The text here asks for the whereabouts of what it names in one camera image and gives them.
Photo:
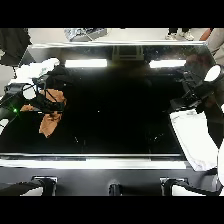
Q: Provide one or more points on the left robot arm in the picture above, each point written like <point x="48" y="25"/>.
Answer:
<point x="29" y="92"/>

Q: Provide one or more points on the black garment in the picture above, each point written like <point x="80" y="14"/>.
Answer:
<point x="61" y="77"/>

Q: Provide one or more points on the person's legs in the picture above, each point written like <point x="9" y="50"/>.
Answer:
<point x="180" y="34"/>

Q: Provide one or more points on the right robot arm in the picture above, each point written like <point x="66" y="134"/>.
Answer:
<point x="213" y="73"/>

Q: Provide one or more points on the silver frame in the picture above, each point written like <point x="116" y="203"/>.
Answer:
<point x="93" y="164"/>

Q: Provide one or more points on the white folded garment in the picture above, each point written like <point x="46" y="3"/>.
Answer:
<point x="195" y="140"/>

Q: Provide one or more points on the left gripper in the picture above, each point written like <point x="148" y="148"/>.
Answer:
<point x="53" y="105"/>

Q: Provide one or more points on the brown garment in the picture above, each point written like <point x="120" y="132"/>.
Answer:
<point x="50" y="122"/>

